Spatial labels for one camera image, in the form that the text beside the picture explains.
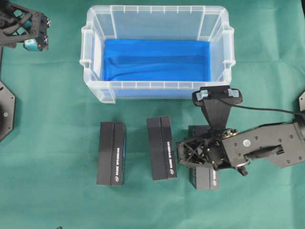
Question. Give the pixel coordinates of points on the grey metal robot base plate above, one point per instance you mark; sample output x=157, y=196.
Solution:
x=7, y=111

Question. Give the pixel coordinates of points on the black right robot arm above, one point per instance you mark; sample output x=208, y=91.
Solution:
x=283, y=144

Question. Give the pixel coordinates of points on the blue cloth behind case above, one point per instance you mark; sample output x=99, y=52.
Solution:
x=156, y=60

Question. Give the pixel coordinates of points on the clear acrylic case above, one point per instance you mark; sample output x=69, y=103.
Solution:
x=197, y=22

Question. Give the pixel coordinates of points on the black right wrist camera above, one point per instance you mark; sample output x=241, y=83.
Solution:
x=215, y=103

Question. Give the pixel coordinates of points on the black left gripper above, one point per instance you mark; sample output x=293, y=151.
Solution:
x=23, y=25

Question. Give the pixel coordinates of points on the black RealSense box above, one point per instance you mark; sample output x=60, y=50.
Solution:
x=111, y=159
x=161, y=148
x=200, y=177

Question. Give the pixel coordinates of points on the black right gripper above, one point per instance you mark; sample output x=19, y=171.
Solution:
x=204, y=148

